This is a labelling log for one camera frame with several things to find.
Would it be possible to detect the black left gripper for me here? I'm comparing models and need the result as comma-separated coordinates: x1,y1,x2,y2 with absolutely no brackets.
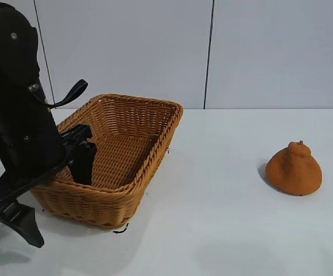
0,79,98,226

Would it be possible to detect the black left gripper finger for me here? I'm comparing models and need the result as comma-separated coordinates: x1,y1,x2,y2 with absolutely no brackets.
0,201,45,248

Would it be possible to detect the brown woven wicker basket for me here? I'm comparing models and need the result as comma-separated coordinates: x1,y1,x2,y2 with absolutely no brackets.
29,93,185,230

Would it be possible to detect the bumpy orange fruit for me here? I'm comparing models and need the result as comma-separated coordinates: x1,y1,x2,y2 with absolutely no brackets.
265,140,323,197

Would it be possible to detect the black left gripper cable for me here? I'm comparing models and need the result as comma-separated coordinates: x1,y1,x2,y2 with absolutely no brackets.
29,79,89,110

